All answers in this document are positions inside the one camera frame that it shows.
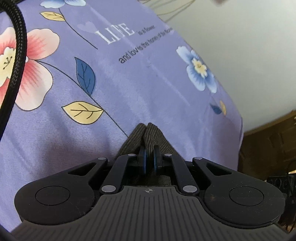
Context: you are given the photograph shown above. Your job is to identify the dark brown ribbed pants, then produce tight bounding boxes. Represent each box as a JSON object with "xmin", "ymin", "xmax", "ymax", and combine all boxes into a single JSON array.
[{"xmin": 116, "ymin": 123, "xmax": 180, "ymax": 186}]

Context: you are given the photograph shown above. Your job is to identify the purple floral bed sheet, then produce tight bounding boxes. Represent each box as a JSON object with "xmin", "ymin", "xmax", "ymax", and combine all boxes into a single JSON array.
[{"xmin": 1, "ymin": 1, "xmax": 242, "ymax": 230}]

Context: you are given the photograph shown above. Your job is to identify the wall cables bundle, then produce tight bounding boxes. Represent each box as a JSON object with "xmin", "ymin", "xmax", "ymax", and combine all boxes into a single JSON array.
[{"xmin": 138, "ymin": 0, "xmax": 197, "ymax": 24}]

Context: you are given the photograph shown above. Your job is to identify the dark wooden cabinet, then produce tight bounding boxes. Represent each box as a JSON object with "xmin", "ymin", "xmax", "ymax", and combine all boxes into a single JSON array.
[{"xmin": 238, "ymin": 110, "xmax": 296, "ymax": 233}]

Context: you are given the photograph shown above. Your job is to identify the black braided cable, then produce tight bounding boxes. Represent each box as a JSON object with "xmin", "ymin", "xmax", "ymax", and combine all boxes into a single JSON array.
[{"xmin": 0, "ymin": 0, "xmax": 28, "ymax": 142}]

